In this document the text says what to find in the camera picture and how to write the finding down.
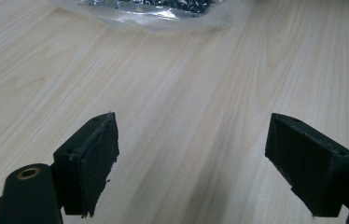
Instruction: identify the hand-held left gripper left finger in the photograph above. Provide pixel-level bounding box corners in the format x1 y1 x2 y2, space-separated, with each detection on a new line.
52 111 120 218

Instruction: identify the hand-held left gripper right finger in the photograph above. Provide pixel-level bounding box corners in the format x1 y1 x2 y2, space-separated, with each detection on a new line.
264 112 349 218

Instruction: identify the clear plastic bag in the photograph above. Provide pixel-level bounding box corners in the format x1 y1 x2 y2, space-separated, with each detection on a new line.
45 0 255 32

